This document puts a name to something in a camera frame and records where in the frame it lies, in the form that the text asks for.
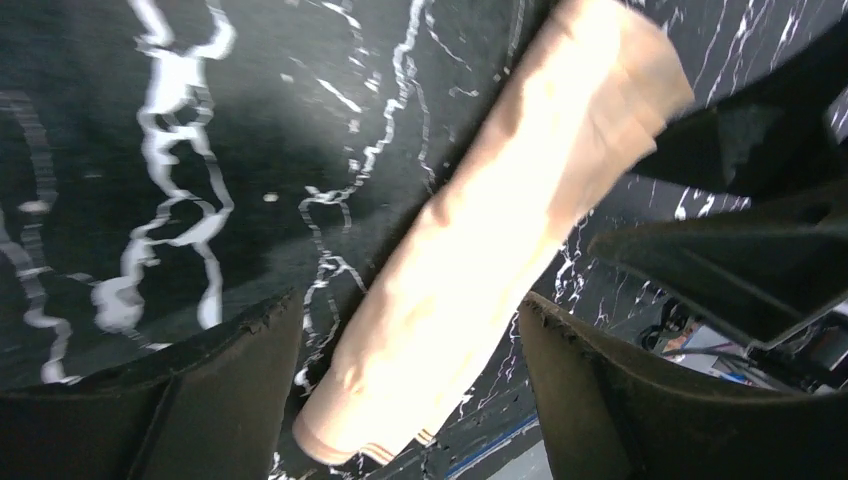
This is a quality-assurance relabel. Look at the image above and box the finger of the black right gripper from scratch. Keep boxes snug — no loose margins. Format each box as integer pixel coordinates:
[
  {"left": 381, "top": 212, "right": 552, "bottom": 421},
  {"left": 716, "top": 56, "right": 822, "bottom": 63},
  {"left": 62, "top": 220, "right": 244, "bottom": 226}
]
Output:
[
  {"left": 632, "top": 26, "right": 847, "bottom": 199},
  {"left": 589, "top": 188, "right": 847, "bottom": 349}
]

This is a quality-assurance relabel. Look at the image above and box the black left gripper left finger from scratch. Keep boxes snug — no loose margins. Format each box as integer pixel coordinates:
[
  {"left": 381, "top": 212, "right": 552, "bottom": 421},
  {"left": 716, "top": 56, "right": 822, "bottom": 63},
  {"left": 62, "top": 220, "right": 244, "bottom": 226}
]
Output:
[{"left": 1, "top": 293, "right": 303, "bottom": 479}]

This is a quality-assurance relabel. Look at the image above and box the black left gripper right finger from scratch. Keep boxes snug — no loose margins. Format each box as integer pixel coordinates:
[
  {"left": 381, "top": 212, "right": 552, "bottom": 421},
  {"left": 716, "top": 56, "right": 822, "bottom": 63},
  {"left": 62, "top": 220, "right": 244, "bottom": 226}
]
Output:
[{"left": 518, "top": 293, "right": 847, "bottom": 479}]

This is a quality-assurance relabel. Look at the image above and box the beige boxer underwear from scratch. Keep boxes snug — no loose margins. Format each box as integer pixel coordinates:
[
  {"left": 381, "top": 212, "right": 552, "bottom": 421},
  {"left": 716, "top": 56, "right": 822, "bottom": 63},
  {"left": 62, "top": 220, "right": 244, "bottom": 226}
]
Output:
[{"left": 293, "top": 1, "right": 693, "bottom": 465}]

